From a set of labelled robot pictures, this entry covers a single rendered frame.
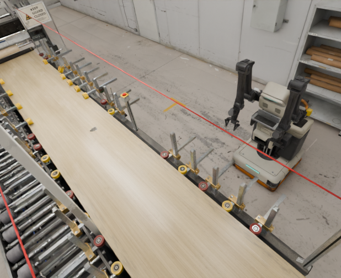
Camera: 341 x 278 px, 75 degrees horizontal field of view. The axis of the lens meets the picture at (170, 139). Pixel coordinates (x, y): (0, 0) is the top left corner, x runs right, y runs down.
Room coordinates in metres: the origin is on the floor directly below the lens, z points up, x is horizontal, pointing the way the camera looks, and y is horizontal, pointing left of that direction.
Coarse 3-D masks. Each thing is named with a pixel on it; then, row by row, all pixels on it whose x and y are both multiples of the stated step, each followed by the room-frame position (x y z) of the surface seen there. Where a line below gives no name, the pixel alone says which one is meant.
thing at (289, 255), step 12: (108, 108) 2.52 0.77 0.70; (120, 120) 2.22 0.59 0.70; (132, 132) 2.01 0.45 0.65; (144, 132) 1.92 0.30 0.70; (156, 144) 1.70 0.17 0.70; (192, 180) 1.16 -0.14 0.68; (204, 180) 1.12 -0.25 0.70; (204, 192) 1.03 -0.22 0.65; (240, 216) 0.72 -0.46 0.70; (264, 240) 0.51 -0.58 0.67; (276, 240) 0.49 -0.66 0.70; (276, 252) 0.42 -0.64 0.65; (288, 252) 0.40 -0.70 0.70; (300, 264) 0.31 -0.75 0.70
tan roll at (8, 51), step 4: (24, 44) 4.43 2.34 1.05; (4, 48) 4.26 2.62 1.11; (8, 48) 4.26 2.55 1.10; (12, 48) 4.27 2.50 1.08; (16, 48) 4.30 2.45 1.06; (0, 52) 4.16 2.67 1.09; (4, 52) 4.18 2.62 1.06; (8, 52) 4.21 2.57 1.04; (12, 52) 4.25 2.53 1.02; (0, 56) 4.13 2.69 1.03; (4, 56) 4.18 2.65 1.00
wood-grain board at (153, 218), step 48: (48, 96) 2.77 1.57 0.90; (48, 144) 1.81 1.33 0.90; (96, 144) 1.67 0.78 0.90; (144, 144) 1.55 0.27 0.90; (96, 192) 1.08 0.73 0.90; (144, 192) 1.00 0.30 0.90; (192, 192) 0.91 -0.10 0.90; (144, 240) 0.60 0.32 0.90; (192, 240) 0.54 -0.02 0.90; (240, 240) 0.48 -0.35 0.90
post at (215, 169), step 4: (212, 168) 0.98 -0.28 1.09; (216, 168) 0.96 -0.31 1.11; (212, 172) 0.98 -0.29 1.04; (216, 172) 0.96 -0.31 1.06; (212, 176) 0.98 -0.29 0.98; (216, 176) 0.96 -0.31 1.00; (212, 180) 0.98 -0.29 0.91; (216, 180) 0.96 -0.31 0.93; (216, 184) 0.96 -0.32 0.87; (212, 188) 0.98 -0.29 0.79; (212, 192) 0.98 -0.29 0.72; (216, 192) 0.97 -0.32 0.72
